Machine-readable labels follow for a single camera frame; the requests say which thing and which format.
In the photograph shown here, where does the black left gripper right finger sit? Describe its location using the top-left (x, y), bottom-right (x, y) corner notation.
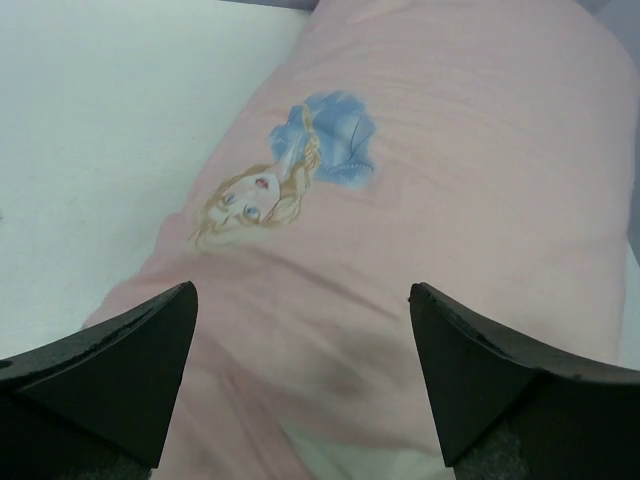
top-left (409, 283), bottom-right (639, 480)

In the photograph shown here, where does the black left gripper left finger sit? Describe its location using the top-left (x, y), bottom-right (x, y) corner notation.
top-left (1, 282), bottom-right (198, 479)

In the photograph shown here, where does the white pillow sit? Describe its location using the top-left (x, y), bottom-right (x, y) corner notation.
top-left (285, 427), bottom-right (455, 480)

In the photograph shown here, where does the purple Elsa print pillowcase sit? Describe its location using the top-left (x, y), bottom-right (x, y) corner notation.
top-left (89, 1), bottom-right (639, 479)

